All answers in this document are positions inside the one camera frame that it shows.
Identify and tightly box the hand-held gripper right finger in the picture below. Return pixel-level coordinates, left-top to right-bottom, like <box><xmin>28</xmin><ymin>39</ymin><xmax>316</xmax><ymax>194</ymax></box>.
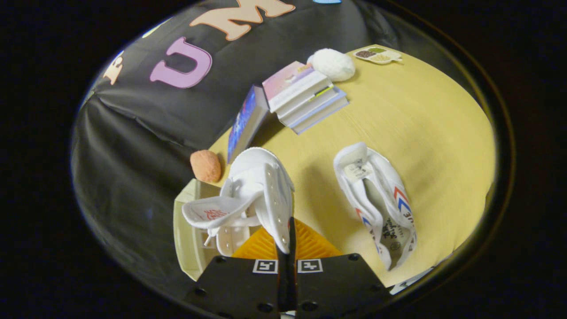
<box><xmin>287</xmin><ymin>216</ymin><xmax>391</xmax><ymax>319</ymax></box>

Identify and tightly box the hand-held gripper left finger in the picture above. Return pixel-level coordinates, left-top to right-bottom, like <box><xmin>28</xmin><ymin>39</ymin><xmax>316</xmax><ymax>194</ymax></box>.
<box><xmin>183</xmin><ymin>222</ymin><xmax>289</xmax><ymax>319</ymax></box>

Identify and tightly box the cream plastic storage box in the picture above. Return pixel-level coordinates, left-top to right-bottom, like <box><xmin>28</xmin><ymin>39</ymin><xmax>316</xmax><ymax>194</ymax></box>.
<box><xmin>173</xmin><ymin>179</ymin><xmax>249</xmax><ymax>282</ymax></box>

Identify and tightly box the white shoe with striped print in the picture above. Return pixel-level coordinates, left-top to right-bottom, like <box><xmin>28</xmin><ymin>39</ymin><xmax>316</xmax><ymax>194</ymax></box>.
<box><xmin>333</xmin><ymin>142</ymin><xmax>417</xmax><ymax>271</ymax></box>

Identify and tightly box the white high-top shoe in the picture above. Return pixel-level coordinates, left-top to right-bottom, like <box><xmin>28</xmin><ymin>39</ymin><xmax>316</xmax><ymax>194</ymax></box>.
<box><xmin>182</xmin><ymin>147</ymin><xmax>295</xmax><ymax>258</ymax></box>

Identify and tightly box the white printed sheet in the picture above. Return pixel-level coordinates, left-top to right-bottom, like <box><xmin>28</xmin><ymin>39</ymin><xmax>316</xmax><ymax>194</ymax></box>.
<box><xmin>389</xmin><ymin>266</ymin><xmax>437</xmax><ymax>296</ymax></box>

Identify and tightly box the orange textured ball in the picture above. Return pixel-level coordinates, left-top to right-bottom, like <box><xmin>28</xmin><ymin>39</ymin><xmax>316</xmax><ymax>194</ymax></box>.
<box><xmin>190</xmin><ymin>150</ymin><xmax>222</xmax><ymax>183</ymax></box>

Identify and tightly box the pale blue cover book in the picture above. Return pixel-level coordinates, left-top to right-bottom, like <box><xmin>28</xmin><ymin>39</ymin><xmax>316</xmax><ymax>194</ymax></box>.
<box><xmin>290</xmin><ymin>98</ymin><xmax>350</xmax><ymax>135</ymax></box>

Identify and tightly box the black backdrop cloth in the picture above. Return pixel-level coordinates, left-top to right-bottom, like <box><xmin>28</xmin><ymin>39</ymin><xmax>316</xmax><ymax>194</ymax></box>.
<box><xmin>71</xmin><ymin>0</ymin><xmax>399</xmax><ymax>284</ymax></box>

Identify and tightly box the thick white book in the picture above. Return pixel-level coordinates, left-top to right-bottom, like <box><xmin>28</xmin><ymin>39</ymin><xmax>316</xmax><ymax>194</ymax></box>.
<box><xmin>276</xmin><ymin>87</ymin><xmax>347</xmax><ymax>128</ymax></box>

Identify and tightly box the yellow-green pen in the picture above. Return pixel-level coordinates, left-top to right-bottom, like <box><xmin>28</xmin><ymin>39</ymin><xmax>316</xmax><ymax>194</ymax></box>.
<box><xmin>309</xmin><ymin>86</ymin><xmax>335</xmax><ymax>101</ymax></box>

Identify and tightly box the pink cover book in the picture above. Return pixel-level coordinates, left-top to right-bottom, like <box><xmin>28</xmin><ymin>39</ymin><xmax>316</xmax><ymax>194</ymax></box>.
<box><xmin>262</xmin><ymin>61</ymin><xmax>334</xmax><ymax>113</ymax></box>

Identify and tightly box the white yarn ball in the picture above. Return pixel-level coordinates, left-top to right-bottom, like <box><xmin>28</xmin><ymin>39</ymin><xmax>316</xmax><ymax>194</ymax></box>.
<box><xmin>307</xmin><ymin>48</ymin><xmax>356</xmax><ymax>82</ymax></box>

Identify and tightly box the cream tray with grains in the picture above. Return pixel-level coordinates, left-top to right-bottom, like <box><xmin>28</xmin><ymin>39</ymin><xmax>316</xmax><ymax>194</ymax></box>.
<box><xmin>353</xmin><ymin>46</ymin><xmax>403</xmax><ymax>66</ymax></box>

